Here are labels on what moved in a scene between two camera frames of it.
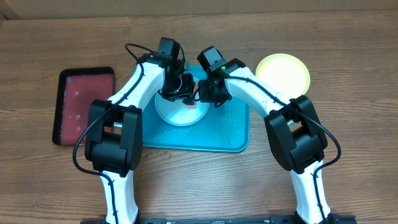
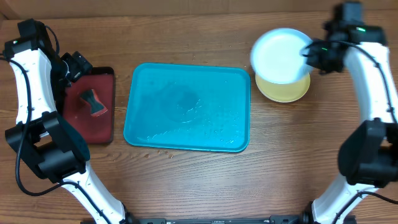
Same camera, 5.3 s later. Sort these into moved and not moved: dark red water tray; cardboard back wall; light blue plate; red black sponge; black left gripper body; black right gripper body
Moved: red black sponge; black right gripper body; black left gripper body; light blue plate
Not moved: dark red water tray; cardboard back wall
